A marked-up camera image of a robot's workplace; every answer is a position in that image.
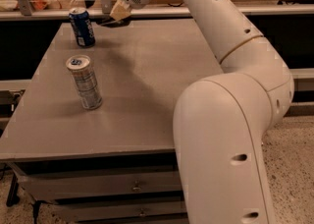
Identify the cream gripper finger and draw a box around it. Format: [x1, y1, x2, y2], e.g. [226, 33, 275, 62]
[110, 0, 131, 21]

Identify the black rxbar chocolate bar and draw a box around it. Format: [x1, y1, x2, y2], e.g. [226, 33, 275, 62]
[96, 17, 131, 28]

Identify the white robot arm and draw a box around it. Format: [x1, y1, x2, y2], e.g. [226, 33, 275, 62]
[111, 0, 294, 224]

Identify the blue pepsi can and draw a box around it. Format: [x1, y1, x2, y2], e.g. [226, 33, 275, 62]
[69, 7, 95, 47]

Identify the silver energy drink can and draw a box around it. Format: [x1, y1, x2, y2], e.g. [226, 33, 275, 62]
[66, 55, 102, 110]

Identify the grey drawer cabinet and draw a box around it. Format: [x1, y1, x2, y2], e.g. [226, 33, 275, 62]
[0, 19, 220, 224]

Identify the top drawer with knob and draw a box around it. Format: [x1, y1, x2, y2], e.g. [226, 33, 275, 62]
[18, 166, 182, 201]

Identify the drawer with knob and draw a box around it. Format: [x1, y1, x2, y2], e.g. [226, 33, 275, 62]
[18, 166, 182, 201]
[53, 197, 186, 222]

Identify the middle drawer with knob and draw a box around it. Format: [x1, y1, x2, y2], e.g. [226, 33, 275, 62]
[53, 197, 186, 222]

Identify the metal shelf rail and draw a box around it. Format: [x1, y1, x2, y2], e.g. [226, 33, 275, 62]
[0, 4, 314, 22]

